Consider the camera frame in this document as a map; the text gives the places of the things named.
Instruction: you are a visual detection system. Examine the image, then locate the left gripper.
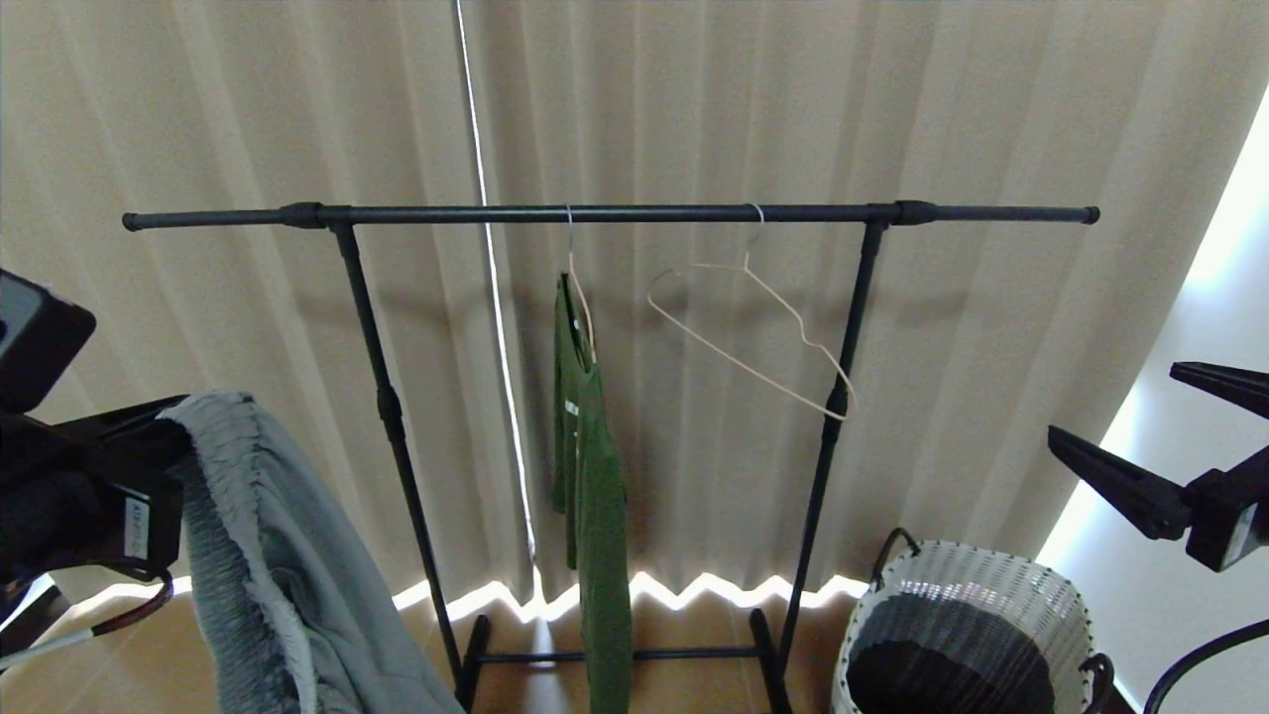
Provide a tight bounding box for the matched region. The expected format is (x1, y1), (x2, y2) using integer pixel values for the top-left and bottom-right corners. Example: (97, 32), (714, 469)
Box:
(0, 412), (186, 586)

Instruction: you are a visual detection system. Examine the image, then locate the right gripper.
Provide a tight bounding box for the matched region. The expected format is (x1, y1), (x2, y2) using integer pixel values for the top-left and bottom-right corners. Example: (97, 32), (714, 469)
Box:
(1048, 362), (1269, 574)

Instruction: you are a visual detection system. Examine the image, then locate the pale grey garment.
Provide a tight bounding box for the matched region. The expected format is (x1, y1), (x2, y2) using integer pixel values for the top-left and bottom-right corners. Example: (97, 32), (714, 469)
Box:
(159, 390), (467, 714)

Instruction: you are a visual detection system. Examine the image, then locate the pink clothes hanger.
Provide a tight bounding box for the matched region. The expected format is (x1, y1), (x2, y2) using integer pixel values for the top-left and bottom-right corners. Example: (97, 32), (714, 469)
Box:
(563, 205), (601, 363)
(646, 203), (859, 422)

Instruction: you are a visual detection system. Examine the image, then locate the green long-sleeved shirt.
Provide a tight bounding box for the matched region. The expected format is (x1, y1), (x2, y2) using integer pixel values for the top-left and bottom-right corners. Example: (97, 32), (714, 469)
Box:
(550, 273), (635, 714)

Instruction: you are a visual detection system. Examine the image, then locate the white laundry basket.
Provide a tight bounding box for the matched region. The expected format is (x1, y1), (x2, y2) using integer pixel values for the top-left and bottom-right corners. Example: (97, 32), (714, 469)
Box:
(831, 528), (1116, 714)

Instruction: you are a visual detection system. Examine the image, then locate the black clothes rack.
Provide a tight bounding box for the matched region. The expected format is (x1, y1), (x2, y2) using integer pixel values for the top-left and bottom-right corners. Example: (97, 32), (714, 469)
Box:
(122, 200), (1101, 714)

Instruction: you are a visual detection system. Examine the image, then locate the beige curtain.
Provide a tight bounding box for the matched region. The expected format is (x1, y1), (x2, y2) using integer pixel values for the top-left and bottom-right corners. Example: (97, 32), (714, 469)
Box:
(0, 0), (1269, 616)

